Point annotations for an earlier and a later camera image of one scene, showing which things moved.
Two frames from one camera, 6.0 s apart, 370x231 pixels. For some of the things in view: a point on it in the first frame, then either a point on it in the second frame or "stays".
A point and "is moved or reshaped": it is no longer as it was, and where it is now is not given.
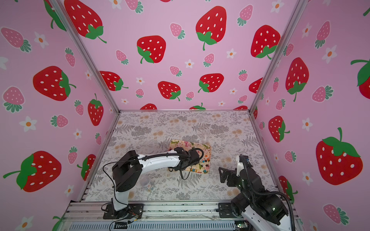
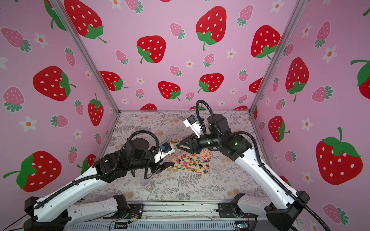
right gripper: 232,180 to 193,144
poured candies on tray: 204,164 stays
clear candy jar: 145,182 is moved or reshaped
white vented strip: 156,226 stays
